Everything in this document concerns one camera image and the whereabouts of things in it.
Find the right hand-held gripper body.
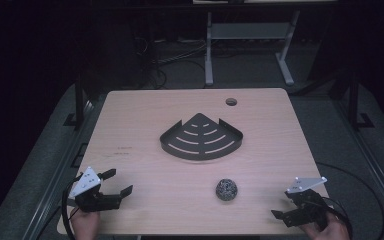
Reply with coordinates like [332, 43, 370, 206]
[285, 176, 330, 231]

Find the steel wool scrubber ball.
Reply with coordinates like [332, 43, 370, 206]
[215, 178, 239, 202]

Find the black metal corner shelf rack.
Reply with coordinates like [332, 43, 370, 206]
[159, 112, 244, 162]

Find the person's right hand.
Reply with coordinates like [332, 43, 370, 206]
[299, 211, 350, 240]

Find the person's left hand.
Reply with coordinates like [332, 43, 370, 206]
[70, 209, 102, 240]

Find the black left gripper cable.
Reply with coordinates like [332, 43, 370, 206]
[61, 172, 84, 240]

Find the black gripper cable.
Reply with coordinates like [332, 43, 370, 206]
[61, 172, 84, 240]
[314, 161, 384, 240]

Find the aluminium floor rail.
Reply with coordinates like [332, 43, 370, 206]
[21, 99, 96, 240]
[331, 98, 384, 233]

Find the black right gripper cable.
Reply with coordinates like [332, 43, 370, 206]
[314, 161, 384, 240]

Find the black metal post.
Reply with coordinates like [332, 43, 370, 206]
[346, 71, 376, 132]
[63, 74, 88, 132]

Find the tangle of floor cables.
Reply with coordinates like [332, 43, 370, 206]
[133, 35, 208, 90]

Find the grey metal desk frame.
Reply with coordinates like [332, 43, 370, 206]
[204, 9, 301, 87]

